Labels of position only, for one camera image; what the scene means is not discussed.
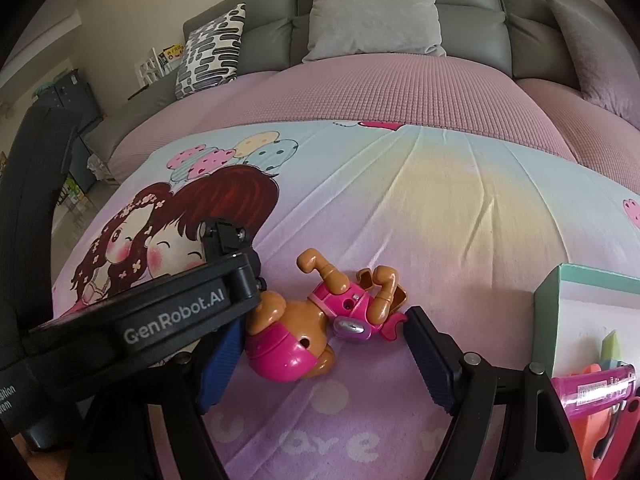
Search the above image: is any purple pencil lead case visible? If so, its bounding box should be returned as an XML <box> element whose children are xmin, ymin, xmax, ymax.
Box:
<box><xmin>551</xmin><ymin>364</ymin><xmax>636</xmax><ymax>420</ymax></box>

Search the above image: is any pink brown toy puppy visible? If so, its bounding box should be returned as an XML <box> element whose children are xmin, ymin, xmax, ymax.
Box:
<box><xmin>245</xmin><ymin>248</ymin><xmax>407</xmax><ymax>382</ymax></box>

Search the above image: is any grey sofa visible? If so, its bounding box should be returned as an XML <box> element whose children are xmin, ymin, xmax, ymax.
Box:
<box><xmin>81</xmin><ymin>0</ymin><xmax>640</xmax><ymax>162</ymax></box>

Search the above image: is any teal shallow cardboard box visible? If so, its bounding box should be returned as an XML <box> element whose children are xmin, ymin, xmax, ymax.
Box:
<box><xmin>532</xmin><ymin>263</ymin><xmax>639</xmax><ymax>377</ymax></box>

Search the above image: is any grey square cushion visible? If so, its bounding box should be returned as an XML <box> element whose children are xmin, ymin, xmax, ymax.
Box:
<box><xmin>303</xmin><ymin>0</ymin><xmax>446</xmax><ymax>63</ymax></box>

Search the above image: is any cartoon printed bed sheet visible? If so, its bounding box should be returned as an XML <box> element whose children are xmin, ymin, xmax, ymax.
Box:
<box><xmin>53</xmin><ymin>122</ymin><xmax>639</xmax><ymax>479</ymax></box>

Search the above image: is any black toy car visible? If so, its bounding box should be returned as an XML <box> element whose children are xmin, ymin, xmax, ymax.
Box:
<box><xmin>198</xmin><ymin>217</ymin><xmax>267</xmax><ymax>292</ymax></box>

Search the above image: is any orange blue toy knife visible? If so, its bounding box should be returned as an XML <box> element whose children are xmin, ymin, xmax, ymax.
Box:
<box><xmin>570</xmin><ymin>396</ymin><xmax>639</xmax><ymax>479</ymax></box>
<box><xmin>582</xmin><ymin>330</ymin><xmax>628</xmax><ymax>373</ymax></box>

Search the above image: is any dark storage cabinet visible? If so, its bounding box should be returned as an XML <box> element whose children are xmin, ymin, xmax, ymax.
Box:
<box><xmin>31</xmin><ymin>68</ymin><xmax>104</xmax><ymax>194</ymax></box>

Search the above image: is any white magazine rack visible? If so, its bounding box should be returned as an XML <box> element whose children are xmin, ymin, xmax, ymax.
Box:
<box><xmin>134</xmin><ymin>44</ymin><xmax>184</xmax><ymax>88</ymax></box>

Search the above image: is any grey purple cushion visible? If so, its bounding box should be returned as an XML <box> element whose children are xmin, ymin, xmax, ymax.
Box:
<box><xmin>546</xmin><ymin>0</ymin><xmax>639</xmax><ymax>129</ymax></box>

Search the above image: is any pink sofa seat cover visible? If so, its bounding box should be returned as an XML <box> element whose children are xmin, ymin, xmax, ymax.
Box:
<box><xmin>107</xmin><ymin>54</ymin><xmax>639</xmax><ymax>191</ymax></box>

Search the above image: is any black white patterned pillow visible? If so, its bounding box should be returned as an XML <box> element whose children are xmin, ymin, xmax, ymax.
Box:
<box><xmin>175</xmin><ymin>2</ymin><xmax>246</xmax><ymax>100</ymax></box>

